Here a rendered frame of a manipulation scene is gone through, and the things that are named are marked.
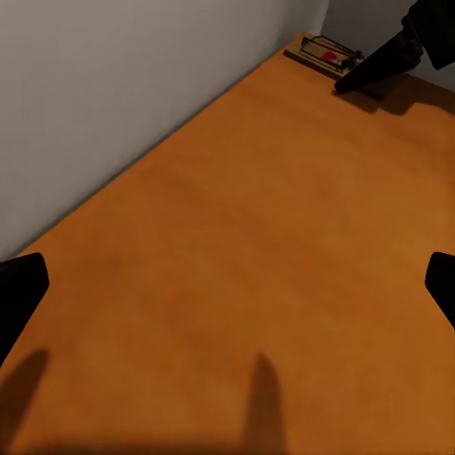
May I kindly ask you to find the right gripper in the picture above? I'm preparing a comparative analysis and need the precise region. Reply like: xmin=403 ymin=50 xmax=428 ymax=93
xmin=334 ymin=0 xmax=455 ymax=94

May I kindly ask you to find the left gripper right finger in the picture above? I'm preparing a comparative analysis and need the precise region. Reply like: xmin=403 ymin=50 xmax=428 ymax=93
xmin=425 ymin=251 xmax=455 ymax=329

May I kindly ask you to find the mousetrap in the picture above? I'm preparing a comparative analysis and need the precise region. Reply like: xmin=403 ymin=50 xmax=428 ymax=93
xmin=283 ymin=34 xmax=404 ymax=102

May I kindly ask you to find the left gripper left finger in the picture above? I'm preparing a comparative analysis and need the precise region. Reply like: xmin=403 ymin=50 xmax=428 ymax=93
xmin=0 ymin=252 xmax=49 ymax=367

